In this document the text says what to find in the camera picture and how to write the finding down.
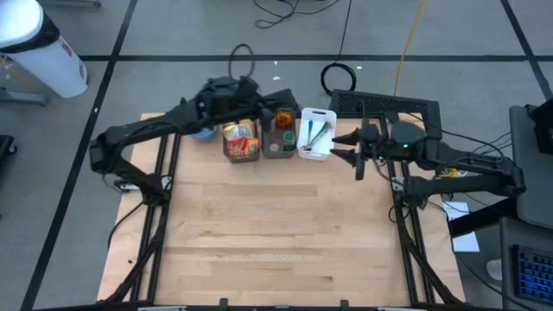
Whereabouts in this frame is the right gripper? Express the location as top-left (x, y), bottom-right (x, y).
top-left (330, 119), bottom-right (392, 181)

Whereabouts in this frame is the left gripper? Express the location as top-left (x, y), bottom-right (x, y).
top-left (241, 95), bottom-right (295, 132)

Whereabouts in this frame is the taco seasoning mix packet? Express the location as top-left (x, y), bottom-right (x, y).
top-left (276, 109), bottom-right (296, 130)

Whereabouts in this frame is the white plastic bin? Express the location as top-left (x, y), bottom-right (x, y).
top-left (296, 106), bottom-right (338, 162)

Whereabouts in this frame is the green-handled iridescent spoon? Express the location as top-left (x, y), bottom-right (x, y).
top-left (301, 122), bottom-right (332, 152)

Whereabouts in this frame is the yellow creamy chicken ramen packet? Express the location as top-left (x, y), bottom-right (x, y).
top-left (223, 123), bottom-right (254, 142)

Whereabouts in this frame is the red ramen packet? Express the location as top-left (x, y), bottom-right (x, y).
top-left (227, 136), bottom-right (260, 157)

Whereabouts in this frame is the black pad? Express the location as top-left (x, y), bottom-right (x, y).
top-left (258, 88), bottom-right (300, 114)

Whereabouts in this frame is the grey translucent bin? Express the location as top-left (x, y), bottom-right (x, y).
top-left (222, 118), bottom-right (261, 164)
top-left (260, 107), bottom-right (298, 159)

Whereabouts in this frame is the black perforated plate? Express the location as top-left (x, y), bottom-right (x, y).
top-left (330, 89), bottom-right (442, 139)

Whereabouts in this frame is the blue plastic bowl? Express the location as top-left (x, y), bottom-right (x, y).
top-left (189, 126), bottom-right (219, 141)

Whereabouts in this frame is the black desk leg bar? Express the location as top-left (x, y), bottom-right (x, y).
top-left (448, 196), bottom-right (519, 238)

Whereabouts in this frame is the white paper sheet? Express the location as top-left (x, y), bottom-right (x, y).
top-left (442, 200), bottom-right (480, 254)

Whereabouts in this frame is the grey keyboard desk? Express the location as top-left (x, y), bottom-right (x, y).
top-left (499, 215), bottom-right (553, 311)

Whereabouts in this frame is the white computer mouse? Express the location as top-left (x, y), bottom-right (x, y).
top-left (486, 258), bottom-right (505, 282)

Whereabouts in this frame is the black chair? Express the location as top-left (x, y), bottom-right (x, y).
top-left (524, 97), bottom-right (553, 156)

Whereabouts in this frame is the backlit keyboard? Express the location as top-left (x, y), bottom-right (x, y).
top-left (512, 244), bottom-right (553, 306)

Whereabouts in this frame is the grey table foot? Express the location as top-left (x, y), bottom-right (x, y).
top-left (37, 0), bottom-right (103, 8)
top-left (0, 87), bottom-right (49, 107)

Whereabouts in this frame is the white trash can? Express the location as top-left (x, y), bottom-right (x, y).
top-left (0, 0), bottom-right (89, 99)

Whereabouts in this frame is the black floor object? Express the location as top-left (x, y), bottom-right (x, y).
top-left (0, 134), bottom-right (18, 159)

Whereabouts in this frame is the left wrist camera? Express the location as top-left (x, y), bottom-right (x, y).
top-left (236, 77), bottom-right (260, 103)

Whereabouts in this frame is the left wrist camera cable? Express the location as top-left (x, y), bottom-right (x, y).
top-left (227, 42), bottom-right (257, 81)

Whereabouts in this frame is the coiled black cable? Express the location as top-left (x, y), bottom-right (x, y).
top-left (320, 63), bottom-right (358, 97)

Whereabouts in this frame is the tangled black floor cable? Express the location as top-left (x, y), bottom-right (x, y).
top-left (252, 0), bottom-right (343, 29)

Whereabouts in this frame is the straight black floor cable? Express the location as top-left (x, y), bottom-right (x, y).
top-left (334, 0), bottom-right (353, 64)

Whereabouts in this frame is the thin black cable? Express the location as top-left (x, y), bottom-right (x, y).
top-left (405, 111), bottom-right (513, 150)

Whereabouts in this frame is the yellow cable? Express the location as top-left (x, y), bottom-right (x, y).
top-left (393, 0), bottom-right (428, 97)

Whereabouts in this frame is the black aluminium table frame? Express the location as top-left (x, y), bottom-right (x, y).
top-left (97, 110), bottom-right (467, 311)

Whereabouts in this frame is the black power cable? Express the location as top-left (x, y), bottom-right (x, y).
top-left (106, 197), bottom-right (149, 251)

